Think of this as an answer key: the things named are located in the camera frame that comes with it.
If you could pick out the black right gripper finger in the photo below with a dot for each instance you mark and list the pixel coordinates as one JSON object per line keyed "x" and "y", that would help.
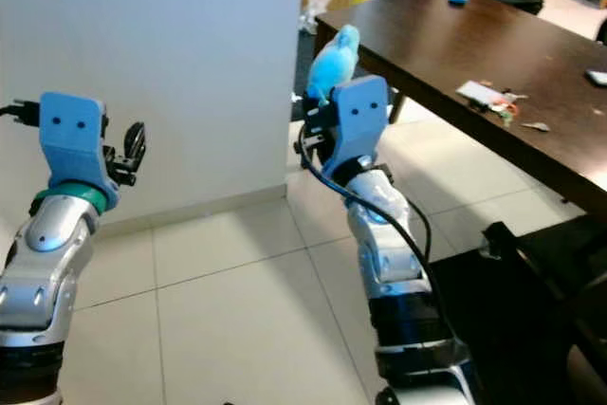
{"x": 309, "y": 99}

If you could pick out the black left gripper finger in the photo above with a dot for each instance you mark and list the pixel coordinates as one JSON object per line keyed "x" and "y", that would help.
{"x": 135, "y": 139}

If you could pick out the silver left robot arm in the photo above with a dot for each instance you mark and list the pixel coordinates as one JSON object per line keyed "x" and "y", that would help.
{"x": 47, "y": 263}

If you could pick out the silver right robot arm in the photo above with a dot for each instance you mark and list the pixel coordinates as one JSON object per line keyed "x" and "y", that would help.
{"x": 389, "y": 253}

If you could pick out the dark brown wooden table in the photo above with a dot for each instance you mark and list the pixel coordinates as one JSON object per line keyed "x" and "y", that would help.
{"x": 484, "y": 45}

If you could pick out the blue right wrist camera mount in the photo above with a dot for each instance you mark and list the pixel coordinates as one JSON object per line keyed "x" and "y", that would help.
{"x": 360, "y": 116}

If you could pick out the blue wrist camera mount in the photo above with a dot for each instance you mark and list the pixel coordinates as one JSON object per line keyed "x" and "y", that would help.
{"x": 71, "y": 149}
{"x": 360, "y": 116}

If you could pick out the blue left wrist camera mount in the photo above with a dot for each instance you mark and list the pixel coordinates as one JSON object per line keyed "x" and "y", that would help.
{"x": 71, "y": 149}

